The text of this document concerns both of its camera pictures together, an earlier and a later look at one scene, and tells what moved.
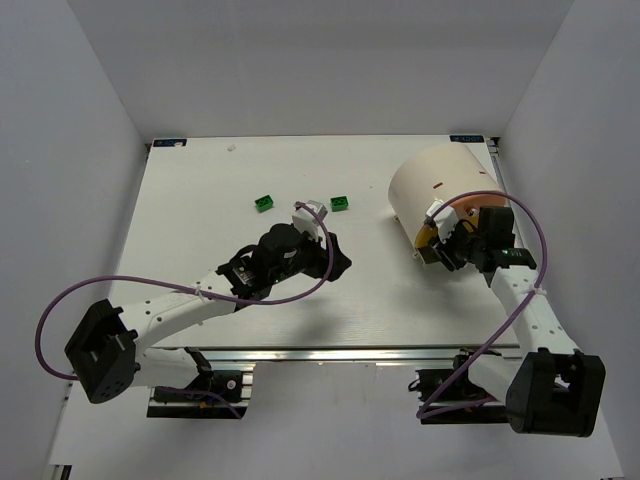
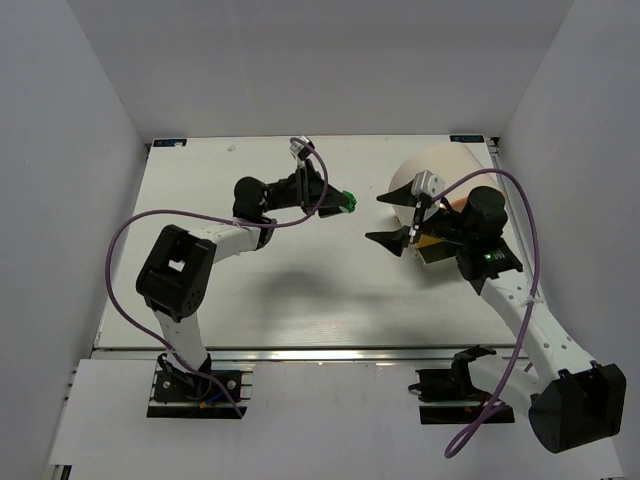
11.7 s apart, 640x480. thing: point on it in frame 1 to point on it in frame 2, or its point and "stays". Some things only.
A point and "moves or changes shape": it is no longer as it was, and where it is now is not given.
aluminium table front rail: x=184 y=354 stays
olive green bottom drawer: x=428 y=254 stays
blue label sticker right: x=466 y=138 stays
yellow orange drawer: x=425 y=233 stays
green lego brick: x=264 y=203 moves or changes shape
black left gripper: x=326 y=257 to x=304 y=189
